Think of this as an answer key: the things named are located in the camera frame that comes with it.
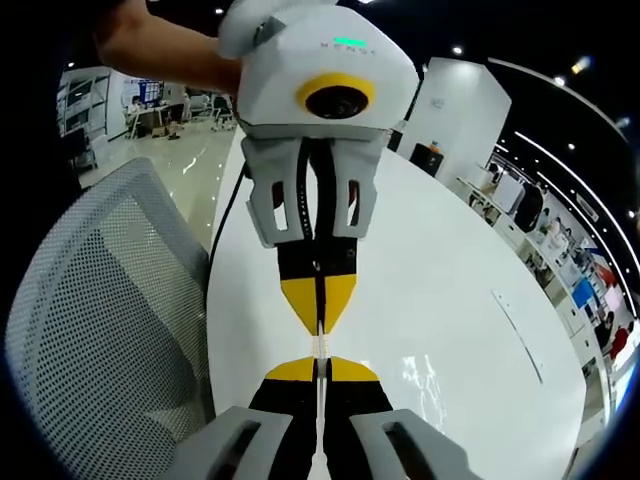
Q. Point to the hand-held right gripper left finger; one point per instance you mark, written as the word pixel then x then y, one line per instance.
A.
pixel 280 400

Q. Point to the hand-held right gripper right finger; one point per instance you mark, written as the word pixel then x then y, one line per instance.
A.
pixel 360 400

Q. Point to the grey mesh office chair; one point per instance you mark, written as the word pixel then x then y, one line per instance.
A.
pixel 100 300

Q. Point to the blue storage box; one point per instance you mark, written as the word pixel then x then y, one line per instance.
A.
pixel 583 292

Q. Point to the black box with orange top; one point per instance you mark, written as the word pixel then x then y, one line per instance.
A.
pixel 425 159

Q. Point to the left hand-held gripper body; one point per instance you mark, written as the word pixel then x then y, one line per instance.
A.
pixel 325 60

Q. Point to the white storage box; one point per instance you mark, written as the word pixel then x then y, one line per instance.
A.
pixel 507 194

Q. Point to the clear plastic food packaging bag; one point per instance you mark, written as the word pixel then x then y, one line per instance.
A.
pixel 425 380
pixel 320 345

